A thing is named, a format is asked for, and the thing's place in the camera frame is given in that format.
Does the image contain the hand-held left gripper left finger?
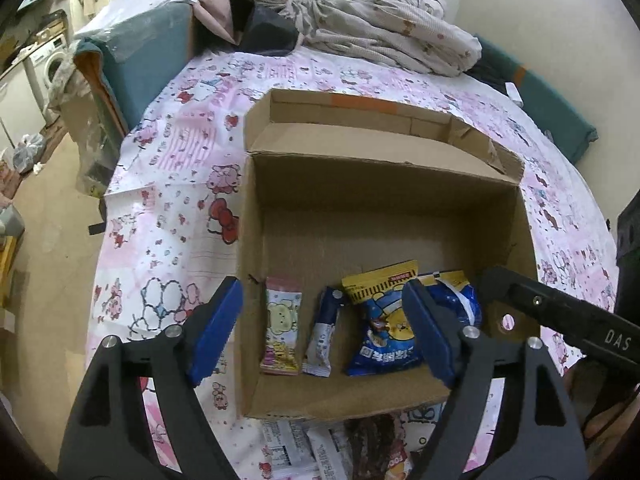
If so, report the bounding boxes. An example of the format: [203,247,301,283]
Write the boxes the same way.
[57,276,244,480]

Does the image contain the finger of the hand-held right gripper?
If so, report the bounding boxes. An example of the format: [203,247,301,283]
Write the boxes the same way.
[477,266,640,361]

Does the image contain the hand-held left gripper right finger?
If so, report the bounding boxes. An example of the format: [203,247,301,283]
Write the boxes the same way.
[402,280,588,480]

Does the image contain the blue white snack bag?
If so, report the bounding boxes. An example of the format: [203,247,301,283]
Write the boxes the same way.
[417,270,483,331]

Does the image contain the blue yellow snack bag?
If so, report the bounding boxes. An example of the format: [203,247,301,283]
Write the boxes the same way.
[341,260,436,377]

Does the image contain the pink bear snack packet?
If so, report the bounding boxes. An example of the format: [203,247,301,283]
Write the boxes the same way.
[260,276,304,376]

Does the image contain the grey blue snack packet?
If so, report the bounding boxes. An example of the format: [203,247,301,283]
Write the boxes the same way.
[301,286,347,378]

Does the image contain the brown meat snack packet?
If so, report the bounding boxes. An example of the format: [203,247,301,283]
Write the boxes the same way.
[345,414,403,480]

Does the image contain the white label snack packet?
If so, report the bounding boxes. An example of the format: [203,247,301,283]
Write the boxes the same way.
[262,420,307,480]

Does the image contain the red top cookie packet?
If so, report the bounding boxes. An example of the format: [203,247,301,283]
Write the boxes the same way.
[390,452,417,480]

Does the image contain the brown cardboard box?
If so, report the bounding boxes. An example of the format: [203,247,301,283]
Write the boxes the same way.
[235,87,543,421]

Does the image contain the dark object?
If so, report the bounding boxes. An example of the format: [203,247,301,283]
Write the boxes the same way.
[616,204,640,308]

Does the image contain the pink printed blanket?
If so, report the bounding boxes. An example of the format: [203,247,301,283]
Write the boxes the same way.
[87,50,621,480]

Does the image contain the teal cushion with orange stripe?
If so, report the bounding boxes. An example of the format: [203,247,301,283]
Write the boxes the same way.
[470,35,598,166]

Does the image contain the white plastic bags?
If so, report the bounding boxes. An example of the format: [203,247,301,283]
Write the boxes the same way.
[11,132,49,175]

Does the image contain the teal plastic wrapped mattress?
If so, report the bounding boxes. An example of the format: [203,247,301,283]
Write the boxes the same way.
[74,2,197,133]

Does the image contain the white cabinet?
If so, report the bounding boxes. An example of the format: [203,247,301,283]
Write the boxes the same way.
[0,64,47,152]

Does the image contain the black plastic bag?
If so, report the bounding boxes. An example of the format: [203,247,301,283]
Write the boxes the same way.
[234,0,301,55]

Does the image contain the crumpled floral duvet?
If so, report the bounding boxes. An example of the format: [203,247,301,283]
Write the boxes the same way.
[240,0,483,78]

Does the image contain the white washing machine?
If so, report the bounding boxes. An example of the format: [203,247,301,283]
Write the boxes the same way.
[27,35,69,107]

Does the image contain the pink cloth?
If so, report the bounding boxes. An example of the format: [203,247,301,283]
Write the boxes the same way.
[196,0,237,45]

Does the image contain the white plastic sheet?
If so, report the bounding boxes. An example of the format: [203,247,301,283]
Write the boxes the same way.
[89,0,201,38]

